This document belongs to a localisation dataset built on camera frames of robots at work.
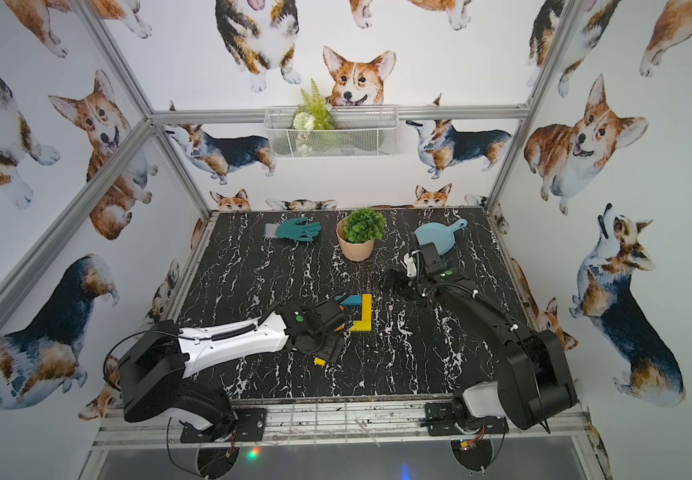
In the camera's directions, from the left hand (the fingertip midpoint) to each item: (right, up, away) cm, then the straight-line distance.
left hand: (332, 345), depth 82 cm
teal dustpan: (+37, +30, +30) cm, 57 cm away
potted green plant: (+7, +32, +13) cm, 35 cm away
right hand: (+15, +15, +2) cm, 22 cm away
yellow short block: (-4, -5, +1) cm, 7 cm away
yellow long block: (+10, +7, +13) cm, 18 cm away
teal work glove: (-19, +33, +34) cm, 51 cm away
